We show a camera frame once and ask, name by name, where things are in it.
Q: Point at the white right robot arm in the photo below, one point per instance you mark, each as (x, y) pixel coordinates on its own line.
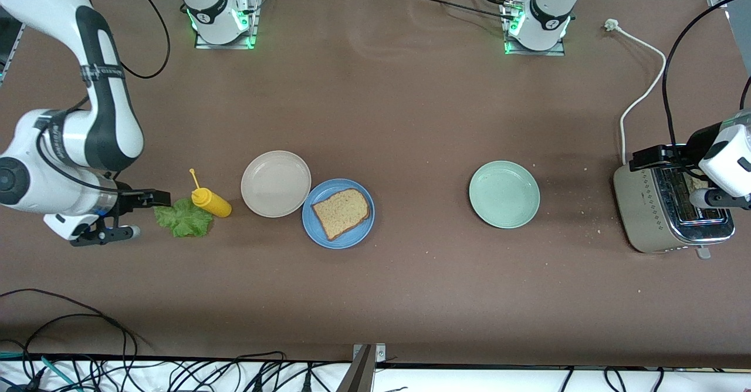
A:
(105, 116)

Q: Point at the silver two-slot toaster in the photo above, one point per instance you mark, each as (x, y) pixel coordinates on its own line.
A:
(642, 210)

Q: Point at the yellow mustard squeeze bottle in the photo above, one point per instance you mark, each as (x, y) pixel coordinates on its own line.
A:
(216, 204)

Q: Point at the brown table mat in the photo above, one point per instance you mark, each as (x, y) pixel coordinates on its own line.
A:
(410, 116)

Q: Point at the brown bread slice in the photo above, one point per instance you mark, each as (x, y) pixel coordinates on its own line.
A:
(340, 213)
(698, 182)

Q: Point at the green lettuce leaf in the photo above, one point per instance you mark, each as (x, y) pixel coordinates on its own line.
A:
(188, 222)

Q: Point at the beige round plate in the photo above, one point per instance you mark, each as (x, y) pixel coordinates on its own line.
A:
(273, 183)

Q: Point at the metal corner bracket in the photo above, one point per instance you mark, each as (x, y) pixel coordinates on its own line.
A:
(380, 354)

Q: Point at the pale green round plate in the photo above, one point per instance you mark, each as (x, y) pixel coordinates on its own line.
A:
(504, 194)

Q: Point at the grey metal bar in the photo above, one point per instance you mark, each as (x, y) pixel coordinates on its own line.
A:
(358, 374)

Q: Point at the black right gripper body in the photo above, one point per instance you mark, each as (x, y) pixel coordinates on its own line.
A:
(124, 199)

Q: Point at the blue round plate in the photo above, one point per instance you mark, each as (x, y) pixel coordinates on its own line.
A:
(317, 195)

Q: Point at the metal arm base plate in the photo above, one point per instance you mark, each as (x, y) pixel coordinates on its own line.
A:
(205, 45)
(551, 52)

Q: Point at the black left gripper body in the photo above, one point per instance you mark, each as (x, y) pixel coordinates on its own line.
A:
(694, 144)

